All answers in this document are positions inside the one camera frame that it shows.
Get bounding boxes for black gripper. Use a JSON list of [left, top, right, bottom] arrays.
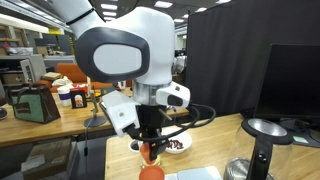
[[136, 104, 170, 162]]

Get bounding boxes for small orange cup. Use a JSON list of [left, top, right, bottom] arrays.
[[139, 142, 156, 166]]

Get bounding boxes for white cup blue sleeve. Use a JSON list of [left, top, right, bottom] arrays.
[[57, 84, 73, 108]]

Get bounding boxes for red beans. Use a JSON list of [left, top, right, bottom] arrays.
[[168, 139, 185, 150]]

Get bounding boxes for orange bowl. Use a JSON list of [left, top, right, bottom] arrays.
[[138, 165, 166, 180]]

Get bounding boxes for white bowl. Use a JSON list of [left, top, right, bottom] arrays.
[[161, 126, 193, 155]]

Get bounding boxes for light blue tray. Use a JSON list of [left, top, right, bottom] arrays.
[[163, 165, 224, 180]]

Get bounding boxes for metal stand round base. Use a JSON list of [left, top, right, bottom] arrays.
[[83, 76, 108, 128]]

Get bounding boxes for dark green box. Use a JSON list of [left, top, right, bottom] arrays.
[[99, 85, 117, 97]]

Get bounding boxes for small dark picture card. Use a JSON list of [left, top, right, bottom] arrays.
[[70, 90, 88, 109]]

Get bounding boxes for wooden desk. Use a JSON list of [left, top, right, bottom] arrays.
[[0, 86, 190, 148]]

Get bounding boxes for cardboard box with label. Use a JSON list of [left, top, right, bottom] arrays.
[[20, 138, 79, 180]]

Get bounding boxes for orange sofa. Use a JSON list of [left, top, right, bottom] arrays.
[[35, 62, 133, 93]]

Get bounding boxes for black curtain partition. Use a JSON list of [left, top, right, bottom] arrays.
[[183, 0, 320, 120]]

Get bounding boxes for green and black bag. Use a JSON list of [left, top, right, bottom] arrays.
[[5, 83, 62, 124]]

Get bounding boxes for black monitor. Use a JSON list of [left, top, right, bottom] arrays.
[[254, 43, 320, 124]]

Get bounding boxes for white computer case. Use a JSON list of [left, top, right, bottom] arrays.
[[19, 54, 48, 84]]

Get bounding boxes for black round object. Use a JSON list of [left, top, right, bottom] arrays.
[[0, 106, 9, 121]]

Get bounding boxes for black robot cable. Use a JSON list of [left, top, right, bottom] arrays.
[[132, 103, 217, 143]]

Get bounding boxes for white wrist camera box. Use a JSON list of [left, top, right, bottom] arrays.
[[100, 90, 142, 138]]

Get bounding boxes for glass kettle black handle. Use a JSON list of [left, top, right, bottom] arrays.
[[223, 118, 294, 180]]

